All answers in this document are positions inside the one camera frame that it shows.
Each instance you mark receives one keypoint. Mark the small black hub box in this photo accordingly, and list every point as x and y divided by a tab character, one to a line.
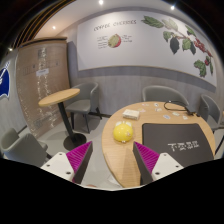
192	112

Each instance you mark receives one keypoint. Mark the brown film-wrapped panel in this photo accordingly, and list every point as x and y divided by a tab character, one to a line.
36	90

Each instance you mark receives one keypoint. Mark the grey upholstered chair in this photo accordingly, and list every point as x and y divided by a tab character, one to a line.
209	108
85	95
163	94
23	150

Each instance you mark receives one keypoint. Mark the small white card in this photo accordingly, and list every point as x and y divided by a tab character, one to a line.
185	117
166	116
158	109
175	114

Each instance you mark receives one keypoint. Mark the black mouse pad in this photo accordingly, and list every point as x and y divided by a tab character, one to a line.
176	140

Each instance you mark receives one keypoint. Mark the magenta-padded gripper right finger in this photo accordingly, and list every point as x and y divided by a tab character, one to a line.
165	164

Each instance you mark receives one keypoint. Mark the round wooden pedestal side table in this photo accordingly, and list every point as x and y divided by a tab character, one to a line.
59	96

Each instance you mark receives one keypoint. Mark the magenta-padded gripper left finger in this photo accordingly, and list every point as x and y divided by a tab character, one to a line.
58	163

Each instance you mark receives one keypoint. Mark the small white card box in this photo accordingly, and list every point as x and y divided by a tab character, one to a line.
130	114

